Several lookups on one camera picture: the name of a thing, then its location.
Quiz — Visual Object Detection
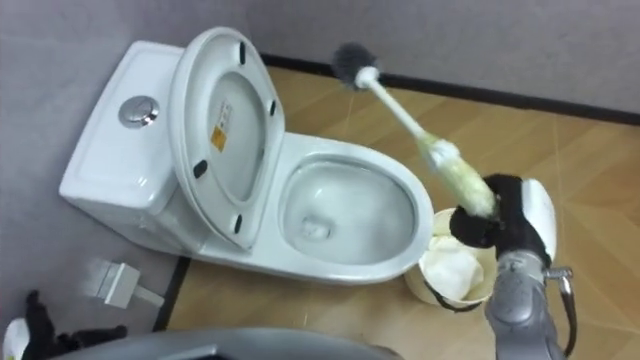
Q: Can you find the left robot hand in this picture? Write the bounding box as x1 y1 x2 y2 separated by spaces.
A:
2 289 128 360

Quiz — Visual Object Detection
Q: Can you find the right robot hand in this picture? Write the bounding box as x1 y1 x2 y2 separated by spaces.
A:
448 173 558 268

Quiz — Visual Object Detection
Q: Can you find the white toilet brush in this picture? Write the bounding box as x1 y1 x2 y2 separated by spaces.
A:
330 42 499 220

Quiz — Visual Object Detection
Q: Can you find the cream waste bin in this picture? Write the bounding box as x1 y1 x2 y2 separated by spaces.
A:
403 207 499 314

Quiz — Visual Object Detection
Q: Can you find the robot body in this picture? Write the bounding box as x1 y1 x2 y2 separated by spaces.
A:
47 327 404 360

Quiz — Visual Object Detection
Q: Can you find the white ceramic toilet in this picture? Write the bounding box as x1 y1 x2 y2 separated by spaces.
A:
58 26 435 287

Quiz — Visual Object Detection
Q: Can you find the white wall box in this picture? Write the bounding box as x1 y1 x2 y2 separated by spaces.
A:
84 259 166 310

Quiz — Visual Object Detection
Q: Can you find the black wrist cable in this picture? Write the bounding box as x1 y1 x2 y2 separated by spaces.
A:
544 266 579 358

